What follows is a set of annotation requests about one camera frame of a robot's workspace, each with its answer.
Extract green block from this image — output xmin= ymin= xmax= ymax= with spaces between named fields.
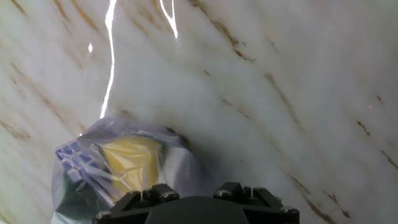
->
xmin=57 ymin=174 xmax=105 ymax=218

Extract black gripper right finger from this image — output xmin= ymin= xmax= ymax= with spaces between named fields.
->
xmin=212 ymin=181 xmax=301 ymax=224

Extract transparent purple plastic bag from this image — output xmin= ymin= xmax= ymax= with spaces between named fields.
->
xmin=49 ymin=116 xmax=208 ymax=224

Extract white marble pattern board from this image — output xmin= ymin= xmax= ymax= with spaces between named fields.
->
xmin=0 ymin=0 xmax=398 ymax=224

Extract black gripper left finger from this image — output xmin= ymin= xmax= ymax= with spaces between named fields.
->
xmin=92 ymin=183 xmax=180 ymax=224

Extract yellow block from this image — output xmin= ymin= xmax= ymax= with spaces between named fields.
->
xmin=99 ymin=136 xmax=163 ymax=202

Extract blue white puzzle cube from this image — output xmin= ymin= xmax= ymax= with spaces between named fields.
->
xmin=55 ymin=139 xmax=105 ymax=187

